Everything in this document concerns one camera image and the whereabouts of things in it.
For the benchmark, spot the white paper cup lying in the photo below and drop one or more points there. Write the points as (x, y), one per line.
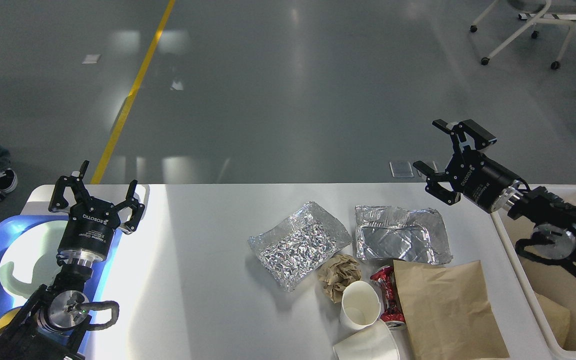
(374, 342)

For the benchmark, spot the flattened foil tray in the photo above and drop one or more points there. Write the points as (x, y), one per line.
(389, 232)

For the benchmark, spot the crushed red soda can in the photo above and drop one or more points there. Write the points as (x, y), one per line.
(392, 314)

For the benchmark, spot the white paper cup upright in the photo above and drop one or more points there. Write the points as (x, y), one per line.
(360, 306)

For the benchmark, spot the crumpled foil sheet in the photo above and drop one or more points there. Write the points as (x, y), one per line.
(299, 244)

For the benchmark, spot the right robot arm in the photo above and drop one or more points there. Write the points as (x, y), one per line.
(553, 240)

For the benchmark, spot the dark grey mug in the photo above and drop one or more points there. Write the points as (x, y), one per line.
(8, 317)

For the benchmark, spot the floor outlet cover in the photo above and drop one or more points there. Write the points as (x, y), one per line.
(401, 170)
(432, 165)

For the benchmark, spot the crumpled brown paper ball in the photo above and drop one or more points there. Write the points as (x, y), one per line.
(337, 274)

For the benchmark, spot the floor outlet cover left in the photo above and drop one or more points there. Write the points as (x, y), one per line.
(401, 170)

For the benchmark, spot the floor outlet cover right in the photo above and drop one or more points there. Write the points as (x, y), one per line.
(432, 165)

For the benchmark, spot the brown paper bag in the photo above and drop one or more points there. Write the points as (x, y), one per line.
(448, 312)

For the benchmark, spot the white office chair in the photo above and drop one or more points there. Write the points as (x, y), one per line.
(532, 13)

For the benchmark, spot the beige waste bin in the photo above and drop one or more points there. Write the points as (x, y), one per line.
(550, 281)

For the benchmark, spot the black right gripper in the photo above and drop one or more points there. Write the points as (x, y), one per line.
(476, 176)

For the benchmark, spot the brown paper in bin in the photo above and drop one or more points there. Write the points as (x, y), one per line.
(558, 318)

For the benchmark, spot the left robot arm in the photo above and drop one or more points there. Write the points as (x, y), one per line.
(53, 322)

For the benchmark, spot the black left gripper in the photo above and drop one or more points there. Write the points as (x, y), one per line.
(89, 232)

